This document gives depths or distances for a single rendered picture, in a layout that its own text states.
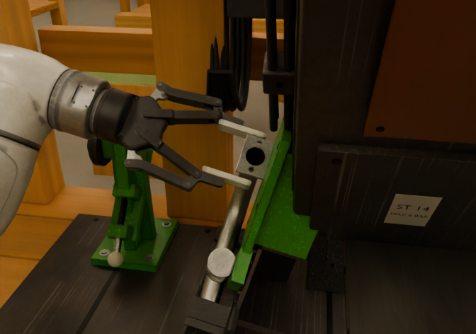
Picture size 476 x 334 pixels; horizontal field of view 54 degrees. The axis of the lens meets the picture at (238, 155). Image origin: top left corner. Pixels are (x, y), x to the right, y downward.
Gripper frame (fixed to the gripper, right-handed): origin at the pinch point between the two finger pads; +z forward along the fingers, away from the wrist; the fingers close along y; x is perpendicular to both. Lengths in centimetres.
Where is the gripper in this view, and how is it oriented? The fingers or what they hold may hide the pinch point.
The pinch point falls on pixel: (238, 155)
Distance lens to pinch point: 65.6
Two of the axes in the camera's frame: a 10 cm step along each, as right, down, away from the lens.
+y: 3.0, -9.1, 2.8
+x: -0.6, 2.8, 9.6
